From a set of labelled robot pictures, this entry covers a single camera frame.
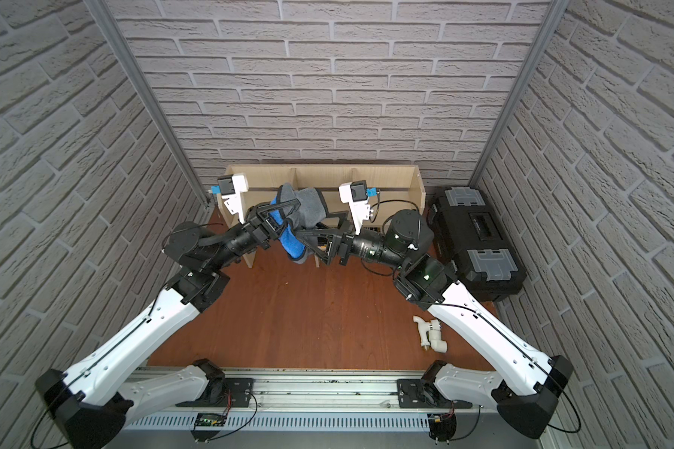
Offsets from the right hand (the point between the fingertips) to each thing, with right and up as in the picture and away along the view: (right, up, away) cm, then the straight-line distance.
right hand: (309, 228), depth 52 cm
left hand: (-3, +7, +1) cm, 7 cm away
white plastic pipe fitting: (+33, -33, +30) cm, 55 cm away
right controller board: (+31, -50, +17) cm, 62 cm away
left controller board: (-30, -52, +19) cm, 63 cm away
